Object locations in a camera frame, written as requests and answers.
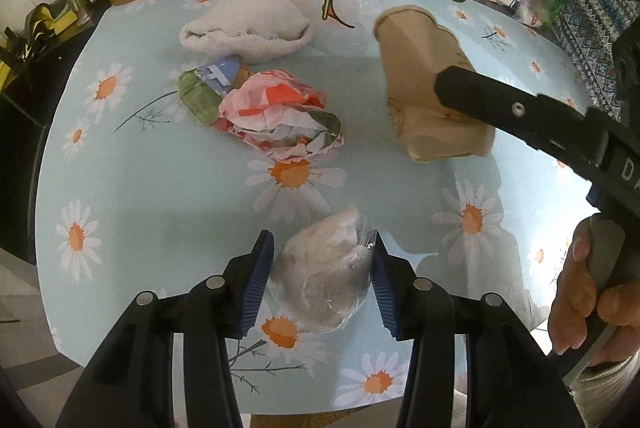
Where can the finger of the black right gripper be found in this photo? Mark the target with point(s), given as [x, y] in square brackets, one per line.
[543, 123]

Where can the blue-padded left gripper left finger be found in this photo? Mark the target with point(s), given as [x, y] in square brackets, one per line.
[256, 267]

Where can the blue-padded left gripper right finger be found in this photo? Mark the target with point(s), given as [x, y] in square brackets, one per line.
[387, 285]

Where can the clear plastic bag with tissue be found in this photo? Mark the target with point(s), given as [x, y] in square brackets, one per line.
[322, 274]

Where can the red white paper wrapper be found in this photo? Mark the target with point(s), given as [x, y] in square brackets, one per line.
[272, 111]

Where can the crushed brown paper cup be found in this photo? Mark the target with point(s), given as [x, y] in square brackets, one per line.
[414, 49]

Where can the person's right hand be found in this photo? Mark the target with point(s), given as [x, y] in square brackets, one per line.
[576, 298]

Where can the blue patterned cloth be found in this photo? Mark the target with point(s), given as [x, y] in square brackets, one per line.
[586, 30]

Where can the light blue daisy tablecloth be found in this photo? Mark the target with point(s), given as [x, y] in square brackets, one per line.
[135, 194]

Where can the clear printed plastic bag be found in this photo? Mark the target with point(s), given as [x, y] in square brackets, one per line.
[344, 27]

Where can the steel soap dispenser pump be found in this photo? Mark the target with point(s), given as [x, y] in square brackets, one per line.
[82, 9]

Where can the black yellow cloth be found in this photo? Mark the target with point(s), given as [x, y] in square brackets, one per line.
[43, 27]

